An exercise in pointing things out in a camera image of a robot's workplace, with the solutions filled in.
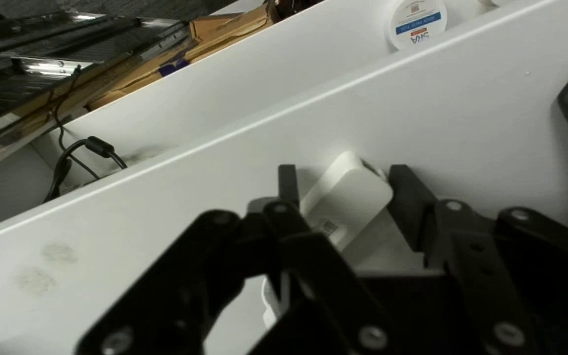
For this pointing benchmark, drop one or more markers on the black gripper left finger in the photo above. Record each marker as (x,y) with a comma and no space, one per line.
(175,303)

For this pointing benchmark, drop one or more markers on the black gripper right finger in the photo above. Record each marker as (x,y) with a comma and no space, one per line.
(510,270)

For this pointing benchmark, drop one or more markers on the white rectangular adapter block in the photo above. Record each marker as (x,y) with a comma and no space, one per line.
(346,197)

